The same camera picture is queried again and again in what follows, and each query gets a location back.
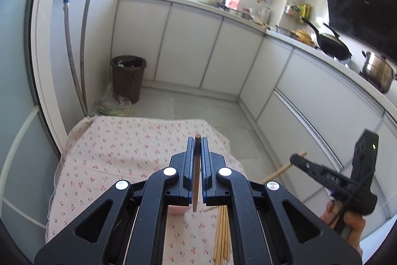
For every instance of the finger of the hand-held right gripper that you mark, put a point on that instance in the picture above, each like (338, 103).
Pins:
(322, 175)

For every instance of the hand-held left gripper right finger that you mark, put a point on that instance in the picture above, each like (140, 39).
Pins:
(204, 159)

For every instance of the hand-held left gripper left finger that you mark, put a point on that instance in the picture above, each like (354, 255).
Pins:
(191, 159)

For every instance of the dark wooden chopstick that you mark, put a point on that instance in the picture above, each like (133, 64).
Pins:
(197, 178)

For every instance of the light wooden chopstick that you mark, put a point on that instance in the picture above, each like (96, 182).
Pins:
(276, 174)

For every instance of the pink plastic basket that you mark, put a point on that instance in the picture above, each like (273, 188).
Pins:
(178, 210)

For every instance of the bunch of wooden chopsticks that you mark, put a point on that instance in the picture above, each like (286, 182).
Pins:
(221, 237)

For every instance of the person's right hand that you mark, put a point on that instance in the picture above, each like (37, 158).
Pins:
(355, 227)

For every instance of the floral tablecloth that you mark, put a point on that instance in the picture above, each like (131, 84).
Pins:
(124, 144)

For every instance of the plastic bag with vegetables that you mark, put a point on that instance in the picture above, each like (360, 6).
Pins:
(113, 108)

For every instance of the brown trash bin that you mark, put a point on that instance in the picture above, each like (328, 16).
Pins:
(127, 81)

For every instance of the steel stock pot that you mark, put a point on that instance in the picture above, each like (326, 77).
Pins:
(377, 71)

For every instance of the white kitchen cabinets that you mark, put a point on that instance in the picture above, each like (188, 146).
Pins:
(186, 44)

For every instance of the black wok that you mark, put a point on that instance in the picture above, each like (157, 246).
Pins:
(335, 47)

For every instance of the yellow clay pot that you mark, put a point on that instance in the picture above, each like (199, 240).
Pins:
(305, 37)

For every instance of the steel bowl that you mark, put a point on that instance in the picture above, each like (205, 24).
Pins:
(283, 30)

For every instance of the steel saucepan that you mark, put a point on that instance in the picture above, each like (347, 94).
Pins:
(246, 15)

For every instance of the white kettle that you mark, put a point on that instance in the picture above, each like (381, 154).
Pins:
(264, 15)

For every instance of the red bottle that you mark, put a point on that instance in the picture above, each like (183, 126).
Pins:
(234, 3)

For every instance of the yellow and green packets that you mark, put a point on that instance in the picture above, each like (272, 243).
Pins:
(297, 12)

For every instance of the sliding glass door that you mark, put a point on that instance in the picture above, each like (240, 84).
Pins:
(18, 66)

